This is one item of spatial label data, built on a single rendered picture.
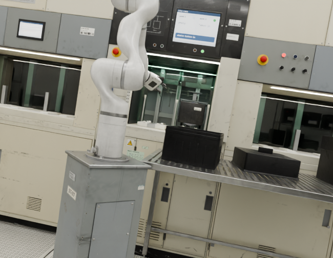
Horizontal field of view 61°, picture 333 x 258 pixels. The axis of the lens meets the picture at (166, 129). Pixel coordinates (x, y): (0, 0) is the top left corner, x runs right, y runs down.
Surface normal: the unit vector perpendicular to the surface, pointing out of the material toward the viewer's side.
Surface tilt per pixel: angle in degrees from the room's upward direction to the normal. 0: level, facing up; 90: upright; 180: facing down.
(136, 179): 90
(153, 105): 90
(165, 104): 90
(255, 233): 90
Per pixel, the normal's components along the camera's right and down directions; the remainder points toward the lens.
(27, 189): -0.13, 0.04
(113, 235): 0.60, 0.14
